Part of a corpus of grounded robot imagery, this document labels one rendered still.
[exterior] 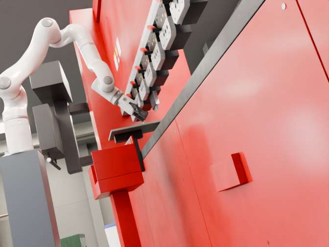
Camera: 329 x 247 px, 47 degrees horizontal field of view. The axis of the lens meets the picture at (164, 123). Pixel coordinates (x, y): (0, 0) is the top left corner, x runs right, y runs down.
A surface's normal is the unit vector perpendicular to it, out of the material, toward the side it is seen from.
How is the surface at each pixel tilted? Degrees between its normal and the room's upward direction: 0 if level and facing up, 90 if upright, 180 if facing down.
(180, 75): 90
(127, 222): 90
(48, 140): 90
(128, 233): 90
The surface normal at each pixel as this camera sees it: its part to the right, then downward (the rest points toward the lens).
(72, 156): 0.09, -0.26
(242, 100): -0.94, 0.19
